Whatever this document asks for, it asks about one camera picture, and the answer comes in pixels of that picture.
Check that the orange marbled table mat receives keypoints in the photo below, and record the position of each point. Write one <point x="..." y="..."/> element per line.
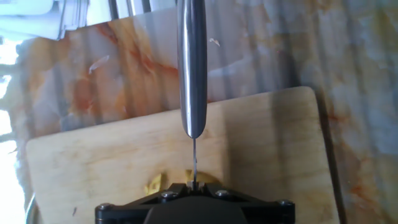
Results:
<point x="357" y="93"/>

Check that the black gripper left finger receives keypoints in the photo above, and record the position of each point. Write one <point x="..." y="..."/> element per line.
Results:
<point x="182" y="187"/>

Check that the yellow potato slice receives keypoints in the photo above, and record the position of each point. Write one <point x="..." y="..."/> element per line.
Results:
<point x="155" y="185"/>

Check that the stack of white papers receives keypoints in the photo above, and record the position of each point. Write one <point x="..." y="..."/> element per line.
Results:
<point x="37" y="15"/>

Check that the wooden cutting board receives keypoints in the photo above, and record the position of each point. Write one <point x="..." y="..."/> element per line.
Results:
<point x="93" y="161"/>

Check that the steel cleaver knife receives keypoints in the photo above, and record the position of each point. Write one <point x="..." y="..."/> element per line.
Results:
<point x="192" y="77"/>

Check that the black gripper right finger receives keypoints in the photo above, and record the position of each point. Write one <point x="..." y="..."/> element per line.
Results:
<point x="210" y="187"/>

